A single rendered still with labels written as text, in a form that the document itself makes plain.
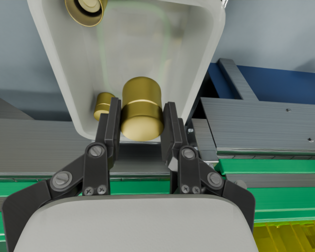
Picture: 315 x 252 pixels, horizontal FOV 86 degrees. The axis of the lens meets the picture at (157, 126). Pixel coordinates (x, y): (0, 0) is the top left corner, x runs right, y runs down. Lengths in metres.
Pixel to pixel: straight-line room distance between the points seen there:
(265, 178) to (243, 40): 0.35
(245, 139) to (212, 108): 0.08
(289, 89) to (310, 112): 0.11
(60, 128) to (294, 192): 0.44
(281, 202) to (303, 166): 0.10
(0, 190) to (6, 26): 0.35
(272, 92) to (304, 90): 0.11
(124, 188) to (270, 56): 0.52
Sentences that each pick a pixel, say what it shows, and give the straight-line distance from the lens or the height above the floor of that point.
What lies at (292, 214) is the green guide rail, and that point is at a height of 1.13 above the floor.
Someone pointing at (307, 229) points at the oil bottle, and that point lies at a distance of 0.49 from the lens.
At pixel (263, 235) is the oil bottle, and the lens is 0.42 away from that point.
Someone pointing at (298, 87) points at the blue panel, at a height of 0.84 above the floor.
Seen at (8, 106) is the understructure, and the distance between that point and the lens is 0.85.
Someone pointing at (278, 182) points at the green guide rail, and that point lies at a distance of 0.34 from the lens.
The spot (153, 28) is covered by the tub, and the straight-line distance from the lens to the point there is 0.26.
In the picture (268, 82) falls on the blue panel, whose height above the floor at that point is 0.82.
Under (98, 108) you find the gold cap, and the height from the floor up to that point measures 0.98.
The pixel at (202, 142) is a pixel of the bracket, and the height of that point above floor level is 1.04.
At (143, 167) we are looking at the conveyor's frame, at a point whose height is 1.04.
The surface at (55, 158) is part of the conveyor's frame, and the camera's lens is 0.38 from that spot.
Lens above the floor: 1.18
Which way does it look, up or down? 39 degrees down
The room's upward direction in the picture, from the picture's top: 176 degrees clockwise
